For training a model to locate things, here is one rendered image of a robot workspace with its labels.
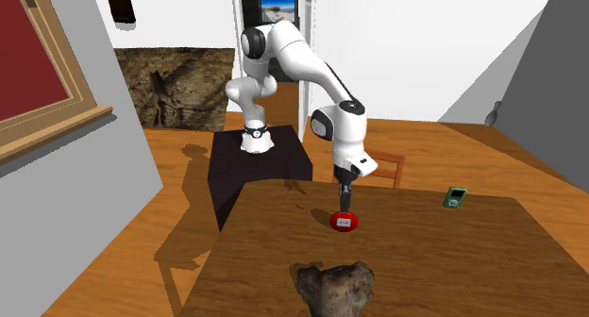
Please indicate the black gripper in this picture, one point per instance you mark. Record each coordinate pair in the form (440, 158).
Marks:
(343, 174)

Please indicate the dark brown wall object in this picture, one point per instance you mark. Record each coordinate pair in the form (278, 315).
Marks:
(119, 3)

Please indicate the blue landscape wall picture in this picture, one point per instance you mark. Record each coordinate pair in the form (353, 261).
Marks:
(277, 10)

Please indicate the red round device white label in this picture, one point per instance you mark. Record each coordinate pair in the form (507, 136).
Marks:
(344, 222)

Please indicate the brown bark patterned panel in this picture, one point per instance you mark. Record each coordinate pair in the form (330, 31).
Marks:
(179, 86)

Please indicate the grey brown lumpy rock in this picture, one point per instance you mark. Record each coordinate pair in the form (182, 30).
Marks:
(336, 288)

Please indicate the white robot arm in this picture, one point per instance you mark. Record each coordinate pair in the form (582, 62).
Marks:
(294, 54)

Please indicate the wooden framed red window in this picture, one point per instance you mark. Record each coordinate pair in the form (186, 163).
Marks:
(27, 63)

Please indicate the dark robot stand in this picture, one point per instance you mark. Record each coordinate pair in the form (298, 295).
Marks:
(257, 166)

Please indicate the green handheld music player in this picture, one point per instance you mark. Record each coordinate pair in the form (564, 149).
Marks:
(454, 198)

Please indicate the orange wooden chair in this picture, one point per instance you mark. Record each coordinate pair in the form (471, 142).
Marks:
(391, 165)

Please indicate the brown wooden table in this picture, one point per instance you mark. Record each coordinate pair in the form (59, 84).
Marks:
(437, 261)

